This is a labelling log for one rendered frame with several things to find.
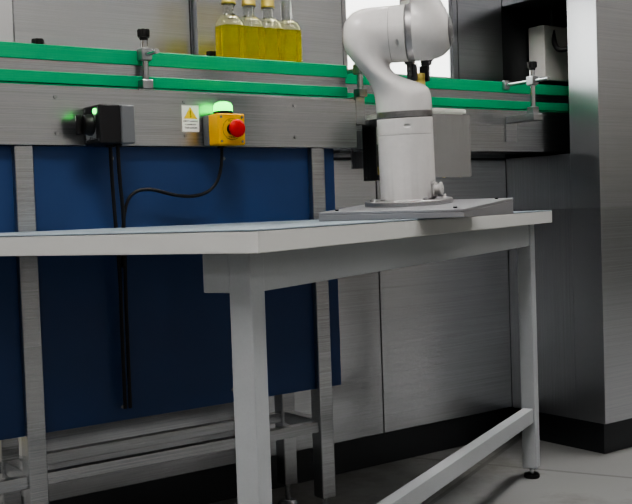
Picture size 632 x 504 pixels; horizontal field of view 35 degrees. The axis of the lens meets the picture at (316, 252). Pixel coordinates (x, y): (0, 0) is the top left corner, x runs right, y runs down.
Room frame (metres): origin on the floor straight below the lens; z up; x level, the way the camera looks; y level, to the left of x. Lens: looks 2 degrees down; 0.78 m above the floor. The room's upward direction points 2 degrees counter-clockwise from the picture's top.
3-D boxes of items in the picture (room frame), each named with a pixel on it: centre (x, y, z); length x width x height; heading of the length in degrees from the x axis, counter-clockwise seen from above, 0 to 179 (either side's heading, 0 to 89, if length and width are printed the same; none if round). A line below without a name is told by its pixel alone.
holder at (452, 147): (2.61, -0.25, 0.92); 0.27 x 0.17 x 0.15; 36
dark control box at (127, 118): (2.13, 0.42, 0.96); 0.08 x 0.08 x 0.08; 36
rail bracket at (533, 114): (2.98, -0.63, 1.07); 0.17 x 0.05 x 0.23; 36
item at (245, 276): (2.19, -0.22, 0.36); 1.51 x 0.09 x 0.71; 152
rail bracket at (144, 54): (2.21, 0.35, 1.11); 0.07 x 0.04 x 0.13; 36
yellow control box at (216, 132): (2.29, 0.20, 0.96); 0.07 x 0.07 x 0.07; 36
